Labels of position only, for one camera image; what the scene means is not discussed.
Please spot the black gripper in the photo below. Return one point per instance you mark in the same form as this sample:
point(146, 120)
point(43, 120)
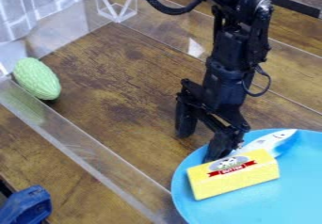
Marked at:
point(214, 104)

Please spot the blue oval tray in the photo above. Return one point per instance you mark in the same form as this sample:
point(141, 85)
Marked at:
point(289, 200)

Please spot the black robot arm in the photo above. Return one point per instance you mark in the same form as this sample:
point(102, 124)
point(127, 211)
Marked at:
point(239, 49)

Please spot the white toy fish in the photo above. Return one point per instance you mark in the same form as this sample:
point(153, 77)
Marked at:
point(276, 143)

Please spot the yellow butter block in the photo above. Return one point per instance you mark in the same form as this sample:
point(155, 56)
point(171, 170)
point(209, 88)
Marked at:
point(231, 173)

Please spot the clear acrylic front barrier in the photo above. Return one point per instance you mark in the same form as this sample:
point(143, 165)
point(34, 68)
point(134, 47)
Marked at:
point(133, 185)

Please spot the green bitter gourd toy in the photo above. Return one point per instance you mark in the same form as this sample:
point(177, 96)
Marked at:
point(36, 78)

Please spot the blue clamp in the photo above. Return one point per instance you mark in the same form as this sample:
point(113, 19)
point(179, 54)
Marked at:
point(27, 206)

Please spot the white patterned curtain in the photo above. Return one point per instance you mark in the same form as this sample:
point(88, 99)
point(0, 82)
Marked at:
point(20, 14)

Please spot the clear acrylic corner bracket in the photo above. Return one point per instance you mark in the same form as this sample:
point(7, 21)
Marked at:
point(117, 12)

